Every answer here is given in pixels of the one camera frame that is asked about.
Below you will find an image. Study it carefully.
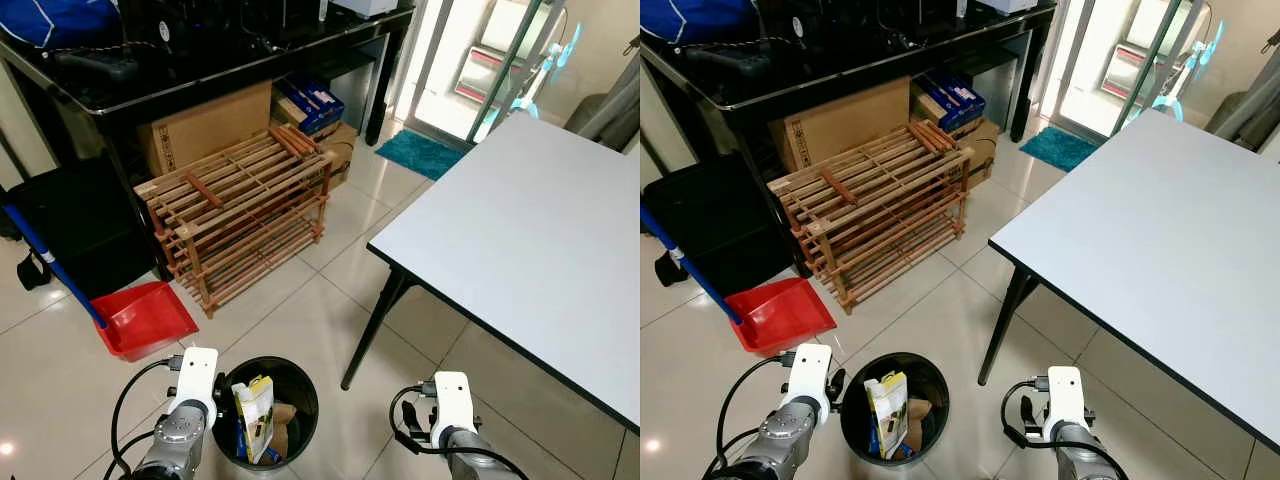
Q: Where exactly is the black round rubbish bin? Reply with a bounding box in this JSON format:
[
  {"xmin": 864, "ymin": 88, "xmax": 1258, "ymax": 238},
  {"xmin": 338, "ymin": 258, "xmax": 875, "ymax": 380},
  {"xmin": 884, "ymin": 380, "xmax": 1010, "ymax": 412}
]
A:
[
  {"xmin": 840, "ymin": 352, "xmax": 951, "ymax": 467},
  {"xmin": 212, "ymin": 357, "xmax": 320, "ymax": 471}
]

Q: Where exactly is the yellow white drink carton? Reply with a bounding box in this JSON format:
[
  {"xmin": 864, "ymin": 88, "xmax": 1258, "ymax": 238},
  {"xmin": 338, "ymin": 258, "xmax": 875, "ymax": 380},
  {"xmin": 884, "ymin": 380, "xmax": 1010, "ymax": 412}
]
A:
[
  {"xmin": 865, "ymin": 371, "xmax": 910, "ymax": 461},
  {"xmin": 232, "ymin": 375, "xmax": 277, "ymax": 465}
]

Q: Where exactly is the brown paper scrap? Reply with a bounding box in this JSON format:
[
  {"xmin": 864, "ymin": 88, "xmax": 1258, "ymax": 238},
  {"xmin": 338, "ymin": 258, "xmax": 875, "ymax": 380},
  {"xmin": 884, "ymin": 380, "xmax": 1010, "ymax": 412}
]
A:
[
  {"xmin": 904, "ymin": 398, "xmax": 932, "ymax": 454},
  {"xmin": 270, "ymin": 402, "xmax": 299, "ymax": 459}
]

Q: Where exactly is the wooden slatted shoe rack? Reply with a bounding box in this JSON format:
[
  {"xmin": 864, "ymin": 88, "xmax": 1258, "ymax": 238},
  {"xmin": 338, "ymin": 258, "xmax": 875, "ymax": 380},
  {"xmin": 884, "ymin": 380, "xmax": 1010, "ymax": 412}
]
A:
[
  {"xmin": 134, "ymin": 124, "xmax": 334, "ymax": 319},
  {"xmin": 766, "ymin": 119, "xmax": 974, "ymax": 315}
]

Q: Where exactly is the black soft bag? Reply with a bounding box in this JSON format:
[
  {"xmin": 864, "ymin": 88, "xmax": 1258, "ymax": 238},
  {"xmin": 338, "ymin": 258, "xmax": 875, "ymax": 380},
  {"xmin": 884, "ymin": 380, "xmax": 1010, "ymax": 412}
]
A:
[
  {"xmin": 640, "ymin": 152, "xmax": 798, "ymax": 298},
  {"xmin": 2, "ymin": 158, "xmax": 158, "ymax": 300}
]

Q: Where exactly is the white table with black legs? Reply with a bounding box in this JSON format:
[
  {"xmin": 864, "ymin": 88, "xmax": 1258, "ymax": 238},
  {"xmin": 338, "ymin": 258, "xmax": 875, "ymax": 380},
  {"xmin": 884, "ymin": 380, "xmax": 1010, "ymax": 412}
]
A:
[
  {"xmin": 341, "ymin": 113, "xmax": 641, "ymax": 434},
  {"xmin": 978, "ymin": 108, "xmax": 1280, "ymax": 453}
]

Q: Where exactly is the teal floor mat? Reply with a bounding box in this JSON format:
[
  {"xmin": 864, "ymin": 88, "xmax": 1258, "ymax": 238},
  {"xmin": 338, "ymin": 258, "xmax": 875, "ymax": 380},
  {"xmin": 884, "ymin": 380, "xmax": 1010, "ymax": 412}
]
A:
[
  {"xmin": 1018, "ymin": 125, "xmax": 1102, "ymax": 174},
  {"xmin": 375, "ymin": 128, "xmax": 467, "ymax": 182}
]

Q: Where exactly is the large brown cardboard box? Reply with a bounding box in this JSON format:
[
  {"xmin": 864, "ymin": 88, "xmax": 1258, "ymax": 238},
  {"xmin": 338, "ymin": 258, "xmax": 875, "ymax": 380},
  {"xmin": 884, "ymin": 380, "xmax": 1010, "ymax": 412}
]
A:
[
  {"xmin": 139, "ymin": 80, "xmax": 274, "ymax": 177},
  {"xmin": 769, "ymin": 77, "xmax": 913, "ymax": 173}
]

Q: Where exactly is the small brown cardboard box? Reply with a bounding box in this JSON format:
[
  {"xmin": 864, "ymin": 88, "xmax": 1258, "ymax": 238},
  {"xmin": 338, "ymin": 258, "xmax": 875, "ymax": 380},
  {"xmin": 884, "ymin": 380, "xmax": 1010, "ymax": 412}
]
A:
[
  {"xmin": 318, "ymin": 120, "xmax": 359, "ymax": 192},
  {"xmin": 955, "ymin": 117, "xmax": 1001, "ymax": 190}
]

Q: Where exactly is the blue printed box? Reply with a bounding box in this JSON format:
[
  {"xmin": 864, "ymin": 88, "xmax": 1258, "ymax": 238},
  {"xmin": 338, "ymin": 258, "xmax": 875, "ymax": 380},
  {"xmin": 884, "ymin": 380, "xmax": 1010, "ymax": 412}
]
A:
[
  {"xmin": 272, "ymin": 77, "xmax": 347, "ymax": 137},
  {"xmin": 911, "ymin": 69, "xmax": 987, "ymax": 134}
]

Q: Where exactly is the glossy black desk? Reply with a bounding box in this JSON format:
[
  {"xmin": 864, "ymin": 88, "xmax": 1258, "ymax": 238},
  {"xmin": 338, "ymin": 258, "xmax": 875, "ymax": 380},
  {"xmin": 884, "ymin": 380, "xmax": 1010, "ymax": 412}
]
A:
[
  {"xmin": 0, "ymin": 0, "xmax": 417, "ymax": 283},
  {"xmin": 640, "ymin": 0, "xmax": 1060, "ymax": 281}
]

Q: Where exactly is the glass sliding door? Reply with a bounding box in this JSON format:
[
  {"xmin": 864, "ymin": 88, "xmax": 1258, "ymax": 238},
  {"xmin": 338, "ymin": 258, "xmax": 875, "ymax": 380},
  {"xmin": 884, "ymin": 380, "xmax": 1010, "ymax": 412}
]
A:
[
  {"xmin": 393, "ymin": 0, "xmax": 563, "ymax": 147},
  {"xmin": 1038, "ymin": 0, "xmax": 1213, "ymax": 141}
]

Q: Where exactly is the grey chair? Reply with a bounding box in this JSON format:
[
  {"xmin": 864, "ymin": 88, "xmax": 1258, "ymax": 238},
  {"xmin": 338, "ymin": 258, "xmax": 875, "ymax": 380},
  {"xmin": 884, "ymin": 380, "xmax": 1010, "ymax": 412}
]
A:
[
  {"xmin": 1204, "ymin": 58, "xmax": 1280, "ymax": 158},
  {"xmin": 564, "ymin": 58, "xmax": 641, "ymax": 153}
]

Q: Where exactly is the blue fabric bag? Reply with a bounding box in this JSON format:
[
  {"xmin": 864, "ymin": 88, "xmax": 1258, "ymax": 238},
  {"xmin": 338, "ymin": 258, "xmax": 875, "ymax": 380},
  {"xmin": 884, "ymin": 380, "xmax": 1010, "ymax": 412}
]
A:
[
  {"xmin": 0, "ymin": 0, "xmax": 122, "ymax": 50},
  {"xmin": 640, "ymin": 0, "xmax": 759, "ymax": 46}
]

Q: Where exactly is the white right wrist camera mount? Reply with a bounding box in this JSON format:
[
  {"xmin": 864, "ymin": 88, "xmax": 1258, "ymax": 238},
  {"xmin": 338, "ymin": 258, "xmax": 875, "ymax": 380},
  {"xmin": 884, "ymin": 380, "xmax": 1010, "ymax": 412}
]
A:
[
  {"xmin": 1043, "ymin": 366, "xmax": 1089, "ymax": 442},
  {"xmin": 430, "ymin": 372, "xmax": 478, "ymax": 447}
]

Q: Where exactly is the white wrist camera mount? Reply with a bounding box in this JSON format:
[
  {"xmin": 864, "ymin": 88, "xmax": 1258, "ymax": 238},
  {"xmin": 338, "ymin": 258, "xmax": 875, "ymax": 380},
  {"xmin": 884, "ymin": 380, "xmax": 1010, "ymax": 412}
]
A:
[
  {"xmin": 430, "ymin": 372, "xmax": 478, "ymax": 447},
  {"xmin": 1043, "ymin": 366, "xmax": 1089, "ymax": 442},
  {"xmin": 787, "ymin": 343, "xmax": 835, "ymax": 417},
  {"xmin": 166, "ymin": 347, "xmax": 220, "ymax": 421}
]

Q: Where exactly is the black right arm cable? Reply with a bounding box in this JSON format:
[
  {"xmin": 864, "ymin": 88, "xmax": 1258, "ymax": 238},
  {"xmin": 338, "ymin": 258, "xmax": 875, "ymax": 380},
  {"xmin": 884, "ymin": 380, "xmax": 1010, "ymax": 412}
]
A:
[
  {"xmin": 389, "ymin": 384, "xmax": 531, "ymax": 480},
  {"xmin": 1001, "ymin": 378, "xmax": 1131, "ymax": 480}
]

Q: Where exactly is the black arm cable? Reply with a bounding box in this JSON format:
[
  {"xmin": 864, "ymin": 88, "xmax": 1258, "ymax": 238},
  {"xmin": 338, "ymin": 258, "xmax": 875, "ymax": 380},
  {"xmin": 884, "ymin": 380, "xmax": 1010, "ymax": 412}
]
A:
[
  {"xmin": 389, "ymin": 384, "xmax": 531, "ymax": 480},
  {"xmin": 106, "ymin": 356, "xmax": 187, "ymax": 480},
  {"xmin": 705, "ymin": 352, "xmax": 798, "ymax": 480},
  {"xmin": 1001, "ymin": 378, "xmax": 1131, "ymax": 480}
]

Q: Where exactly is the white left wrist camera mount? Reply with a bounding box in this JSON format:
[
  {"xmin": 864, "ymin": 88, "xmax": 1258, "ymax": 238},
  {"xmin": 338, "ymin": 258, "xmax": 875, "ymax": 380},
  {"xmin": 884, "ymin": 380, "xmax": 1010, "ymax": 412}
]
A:
[
  {"xmin": 166, "ymin": 347, "xmax": 220, "ymax": 421},
  {"xmin": 787, "ymin": 343, "xmax": 835, "ymax": 417}
]

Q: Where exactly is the red dustpan with blue handle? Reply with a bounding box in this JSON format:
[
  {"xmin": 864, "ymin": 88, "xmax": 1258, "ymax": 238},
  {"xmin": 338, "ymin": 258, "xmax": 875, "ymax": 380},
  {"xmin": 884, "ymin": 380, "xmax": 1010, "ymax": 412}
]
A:
[
  {"xmin": 0, "ymin": 204, "xmax": 199, "ymax": 362},
  {"xmin": 640, "ymin": 204, "xmax": 838, "ymax": 358}
]

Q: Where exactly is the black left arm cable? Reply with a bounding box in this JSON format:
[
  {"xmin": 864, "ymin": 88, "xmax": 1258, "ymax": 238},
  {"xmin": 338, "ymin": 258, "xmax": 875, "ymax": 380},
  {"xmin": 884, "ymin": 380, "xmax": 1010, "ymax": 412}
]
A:
[
  {"xmin": 106, "ymin": 356, "xmax": 187, "ymax": 480},
  {"xmin": 705, "ymin": 352, "xmax": 798, "ymax": 480}
]

